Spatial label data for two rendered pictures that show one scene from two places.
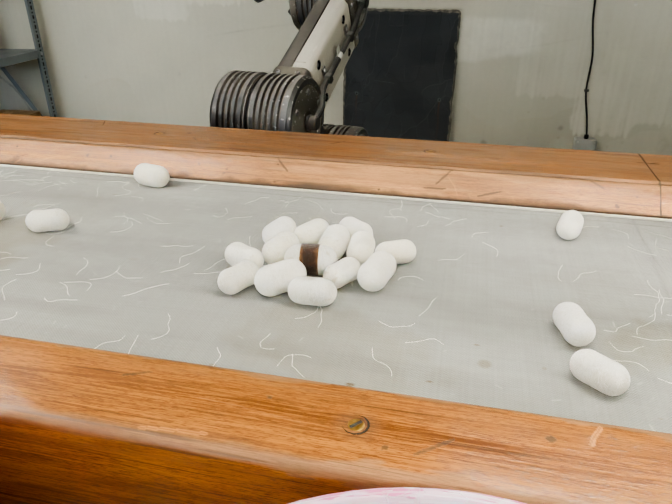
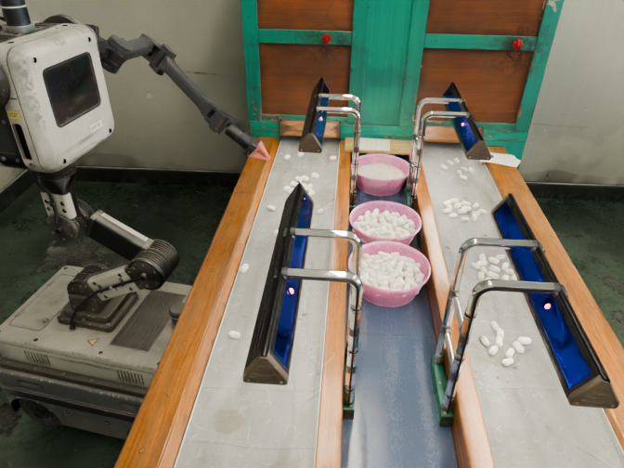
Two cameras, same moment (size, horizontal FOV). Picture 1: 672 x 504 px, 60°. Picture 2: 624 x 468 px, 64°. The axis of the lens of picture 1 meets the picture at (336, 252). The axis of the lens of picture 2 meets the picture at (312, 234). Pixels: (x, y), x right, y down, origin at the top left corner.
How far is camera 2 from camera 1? 1.76 m
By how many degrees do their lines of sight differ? 82
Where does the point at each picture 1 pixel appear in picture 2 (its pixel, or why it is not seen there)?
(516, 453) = (342, 215)
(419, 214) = (262, 227)
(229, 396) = not seen: hidden behind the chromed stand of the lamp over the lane
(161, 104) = not seen: outside the picture
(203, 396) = not seen: hidden behind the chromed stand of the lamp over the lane
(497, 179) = (250, 212)
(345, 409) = (338, 226)
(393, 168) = (244, 226)
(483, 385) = (322, 221)
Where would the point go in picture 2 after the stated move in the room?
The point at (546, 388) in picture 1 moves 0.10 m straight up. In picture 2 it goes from (321, 217) to (322, 194)
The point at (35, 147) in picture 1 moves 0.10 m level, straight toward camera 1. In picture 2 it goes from (221, 297) to (250, 285)
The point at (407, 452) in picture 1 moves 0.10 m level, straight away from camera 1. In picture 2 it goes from (344, 222) to (317, 221)
